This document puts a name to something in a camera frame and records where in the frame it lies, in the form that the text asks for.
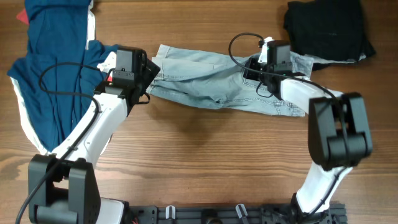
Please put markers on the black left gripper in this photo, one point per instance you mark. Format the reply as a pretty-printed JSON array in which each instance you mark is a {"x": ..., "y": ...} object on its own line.
[{"x": 150, "y": 75}]

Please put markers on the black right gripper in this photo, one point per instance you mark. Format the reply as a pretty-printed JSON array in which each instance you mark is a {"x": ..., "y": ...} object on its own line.
[{"x": 250, "y": 65}]

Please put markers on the light blue denim shorts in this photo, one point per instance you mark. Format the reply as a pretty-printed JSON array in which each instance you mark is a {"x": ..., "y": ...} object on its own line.
[{"x": 212, "y": 81}]

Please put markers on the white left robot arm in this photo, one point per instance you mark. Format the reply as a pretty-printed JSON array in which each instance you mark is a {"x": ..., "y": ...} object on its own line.
[{"x": 62, "y": 184}]

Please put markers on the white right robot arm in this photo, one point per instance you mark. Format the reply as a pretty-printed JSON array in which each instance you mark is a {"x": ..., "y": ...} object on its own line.
[{"x": 338, "y": 135}]

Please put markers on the dark blue shirt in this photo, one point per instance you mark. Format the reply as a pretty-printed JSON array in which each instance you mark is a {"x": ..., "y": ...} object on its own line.
[{"x": 53, "y": 81}]

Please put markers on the black folded garment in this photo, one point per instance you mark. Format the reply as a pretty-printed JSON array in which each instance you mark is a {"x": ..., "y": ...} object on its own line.
[{"x": 328, "y": 31}]

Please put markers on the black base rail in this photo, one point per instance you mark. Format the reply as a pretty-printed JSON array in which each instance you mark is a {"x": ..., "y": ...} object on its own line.
[{"x": 266, "y": 214}]

